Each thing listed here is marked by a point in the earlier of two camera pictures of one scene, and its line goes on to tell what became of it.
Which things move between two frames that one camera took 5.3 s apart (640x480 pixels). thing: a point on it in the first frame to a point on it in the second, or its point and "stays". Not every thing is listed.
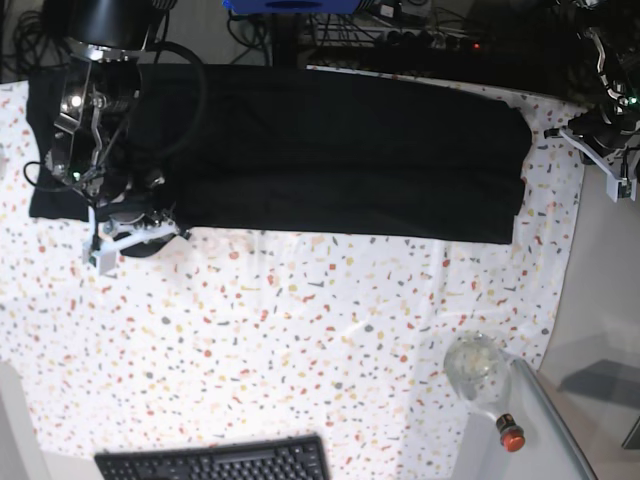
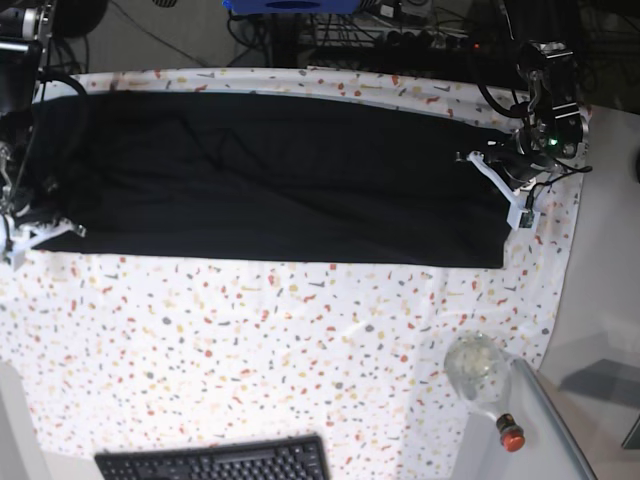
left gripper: [144, 201] to [36, 208]
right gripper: [602, 130] to [521, 159]
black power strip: [421, 42] stays
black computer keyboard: [301, 457] stays
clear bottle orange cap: [478, 367] stays
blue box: [292, 6] stays
